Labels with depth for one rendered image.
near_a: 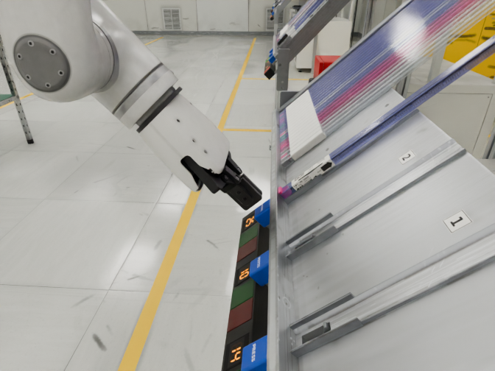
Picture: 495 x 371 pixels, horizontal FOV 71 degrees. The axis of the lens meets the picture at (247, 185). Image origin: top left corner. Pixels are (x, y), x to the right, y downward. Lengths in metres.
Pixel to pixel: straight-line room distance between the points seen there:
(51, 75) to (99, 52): 0.05
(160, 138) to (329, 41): 4.53
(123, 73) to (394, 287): 0.32
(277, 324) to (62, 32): 0.29
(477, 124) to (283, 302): 1.62
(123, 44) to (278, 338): 0.32
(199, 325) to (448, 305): 1.05
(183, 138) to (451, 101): 1.49
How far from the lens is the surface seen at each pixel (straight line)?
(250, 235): 0.50
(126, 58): 0.41
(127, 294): 1.40
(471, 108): 1.82
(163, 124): 0.40
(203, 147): 0.41
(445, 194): 0.32
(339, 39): 4.89
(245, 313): 0.40
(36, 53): 0.35
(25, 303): 1.52
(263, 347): 0.31
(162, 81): 0.41
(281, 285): 0.33
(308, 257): 0.36
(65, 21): 0.34
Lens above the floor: 0.97
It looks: 29 degrees down
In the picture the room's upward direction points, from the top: straight up
